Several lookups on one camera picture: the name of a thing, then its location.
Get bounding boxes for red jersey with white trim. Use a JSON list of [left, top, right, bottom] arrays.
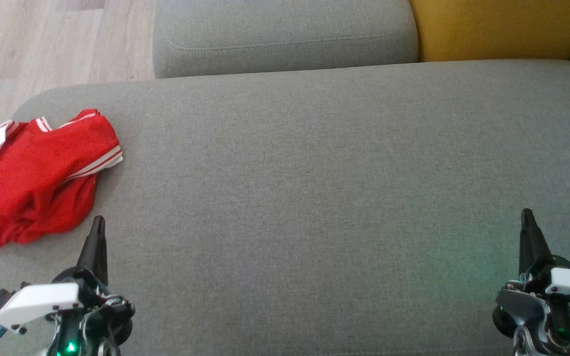
[[0, 109, 123, 221]]

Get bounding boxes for grey sofa seat cushion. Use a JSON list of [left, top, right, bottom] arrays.
[[153, 0, 419, 80]]

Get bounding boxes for yellow sofa back cushion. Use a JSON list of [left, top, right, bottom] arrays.
[[409, 0, 570, 62]]

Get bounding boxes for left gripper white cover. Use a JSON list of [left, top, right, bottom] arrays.
[[0, 216, 135, 356]]

